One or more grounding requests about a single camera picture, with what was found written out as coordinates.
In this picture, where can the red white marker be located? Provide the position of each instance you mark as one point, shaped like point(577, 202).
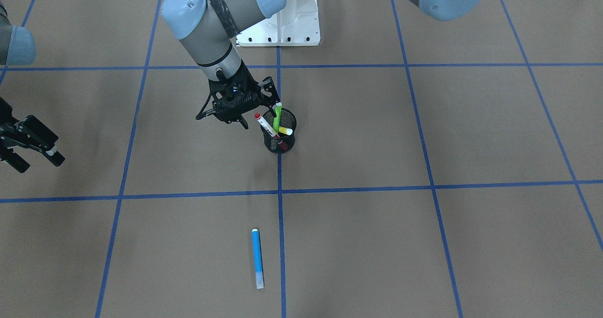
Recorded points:
point(265, 125)

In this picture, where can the white camera pillar base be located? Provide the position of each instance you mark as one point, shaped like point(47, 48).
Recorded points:
point(296, 25)

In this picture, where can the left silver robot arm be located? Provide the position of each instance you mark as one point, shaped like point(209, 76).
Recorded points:
point(205, 28)

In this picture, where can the green highlighter pen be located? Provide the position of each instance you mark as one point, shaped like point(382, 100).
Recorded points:
point(276, 116)

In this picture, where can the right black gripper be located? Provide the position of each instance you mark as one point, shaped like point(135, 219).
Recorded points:
point(10, 130)

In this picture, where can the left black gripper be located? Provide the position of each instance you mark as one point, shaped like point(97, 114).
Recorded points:
point(249, 90)

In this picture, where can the black mesh pen cup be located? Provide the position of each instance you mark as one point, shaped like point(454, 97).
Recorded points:
point(287, 120)

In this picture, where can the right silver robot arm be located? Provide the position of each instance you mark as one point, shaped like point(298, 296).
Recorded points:
point(18, 47)

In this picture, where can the blue highlighter pen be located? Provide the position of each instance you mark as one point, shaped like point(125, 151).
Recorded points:
point(257, 258)

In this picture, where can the yellow highlighter pen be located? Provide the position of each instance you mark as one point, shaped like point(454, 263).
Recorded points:
point(285, 131)

